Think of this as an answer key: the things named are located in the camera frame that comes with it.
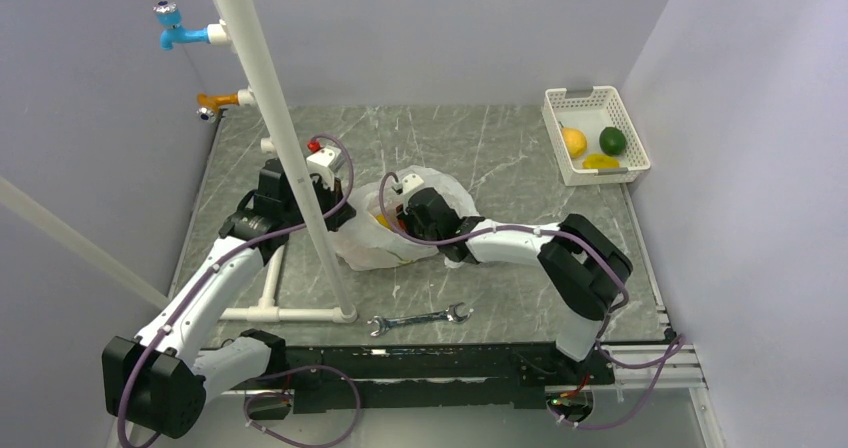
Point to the white perforated plastic basket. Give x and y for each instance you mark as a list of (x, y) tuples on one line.
[(590, 111)]

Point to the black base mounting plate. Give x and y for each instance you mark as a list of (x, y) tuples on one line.
[(520, 375)]

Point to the silver open-end wrench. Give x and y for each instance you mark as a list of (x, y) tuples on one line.
[(452, 314)]

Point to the green fake lime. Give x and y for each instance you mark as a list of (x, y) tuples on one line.
[(612, 141)]

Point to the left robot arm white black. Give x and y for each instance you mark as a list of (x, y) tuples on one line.
[(160, 379)]

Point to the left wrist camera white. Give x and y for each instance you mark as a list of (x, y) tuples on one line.
[(324, 162)]

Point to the translucent white plastic bag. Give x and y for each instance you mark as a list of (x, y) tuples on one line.
[(366, 243)]

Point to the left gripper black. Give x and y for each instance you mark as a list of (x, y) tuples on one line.
[(332, 198)]

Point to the small yellow fake fruit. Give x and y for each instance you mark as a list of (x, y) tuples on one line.
[(383, 221)]

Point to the yellow fake mango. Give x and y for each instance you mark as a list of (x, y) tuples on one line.
[(599, 161)]

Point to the white PVC pipe frame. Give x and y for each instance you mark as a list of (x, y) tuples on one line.
[(251, 47)]

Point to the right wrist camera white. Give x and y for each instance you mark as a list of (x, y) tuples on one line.
[(409, 184)]

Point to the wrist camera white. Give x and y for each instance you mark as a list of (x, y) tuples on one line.
[(409, 184), (324, 162)]

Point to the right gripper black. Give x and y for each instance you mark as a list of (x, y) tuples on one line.
[(408, 221)]

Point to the blue plastic faucet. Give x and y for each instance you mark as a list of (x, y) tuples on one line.
[(170, 18)]

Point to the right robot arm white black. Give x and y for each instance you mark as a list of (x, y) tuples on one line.
[(587, 269)]

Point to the aluminium rail frame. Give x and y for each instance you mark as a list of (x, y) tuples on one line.
[(643, 367)]

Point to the orange plastic faucet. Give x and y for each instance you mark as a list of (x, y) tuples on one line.
[(210, 106)]

